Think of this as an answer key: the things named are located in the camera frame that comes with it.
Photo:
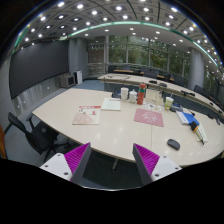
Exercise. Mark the white paper cup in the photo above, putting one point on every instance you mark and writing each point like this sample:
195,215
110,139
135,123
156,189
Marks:
124,93

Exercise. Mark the red water bottle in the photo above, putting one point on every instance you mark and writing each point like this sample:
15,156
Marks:
141,93

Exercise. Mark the grey equipment cabinet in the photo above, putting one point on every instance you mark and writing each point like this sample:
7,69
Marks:
67,81

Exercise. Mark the black yellow handled tool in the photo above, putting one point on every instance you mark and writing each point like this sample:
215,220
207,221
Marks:
195,129

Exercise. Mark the white lidded cup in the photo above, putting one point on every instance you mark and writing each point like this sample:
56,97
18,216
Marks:
132,96

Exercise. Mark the black computer mouse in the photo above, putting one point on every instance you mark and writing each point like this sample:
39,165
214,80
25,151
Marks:
174,144

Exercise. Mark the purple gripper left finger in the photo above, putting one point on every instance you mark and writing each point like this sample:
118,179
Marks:
69,166

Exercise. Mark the black office chair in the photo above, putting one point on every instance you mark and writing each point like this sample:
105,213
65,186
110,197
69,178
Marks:
41,138

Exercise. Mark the red and white magazine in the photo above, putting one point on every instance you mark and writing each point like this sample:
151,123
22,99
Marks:
87,115

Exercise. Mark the white paper booklet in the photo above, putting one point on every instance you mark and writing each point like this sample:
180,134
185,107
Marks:
111,104

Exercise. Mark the green labelled cup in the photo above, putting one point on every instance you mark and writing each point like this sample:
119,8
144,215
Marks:
168,103

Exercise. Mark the blue book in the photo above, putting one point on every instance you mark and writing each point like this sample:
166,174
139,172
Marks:
190,118

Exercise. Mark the large black wall screen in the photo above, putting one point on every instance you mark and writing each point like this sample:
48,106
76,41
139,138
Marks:
37,63

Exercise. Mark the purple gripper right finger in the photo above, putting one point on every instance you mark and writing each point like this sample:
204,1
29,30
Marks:
151,166

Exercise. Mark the pink mouse pad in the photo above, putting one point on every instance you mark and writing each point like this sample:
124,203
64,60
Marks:
149,117

